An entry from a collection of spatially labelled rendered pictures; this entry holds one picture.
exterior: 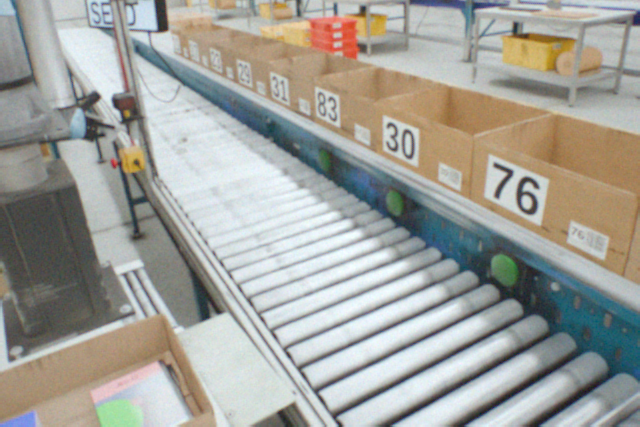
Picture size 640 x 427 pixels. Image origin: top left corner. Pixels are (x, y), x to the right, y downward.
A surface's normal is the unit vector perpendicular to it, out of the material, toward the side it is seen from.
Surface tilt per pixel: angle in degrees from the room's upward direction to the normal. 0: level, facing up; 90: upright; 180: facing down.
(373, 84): 90
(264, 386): 0
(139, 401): 0
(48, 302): 90
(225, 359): 0
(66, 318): 90
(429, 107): 90
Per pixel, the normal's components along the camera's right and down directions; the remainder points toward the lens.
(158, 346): 0.51, 0.33
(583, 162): -0.87, 0.25
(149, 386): -0.06, -0.91
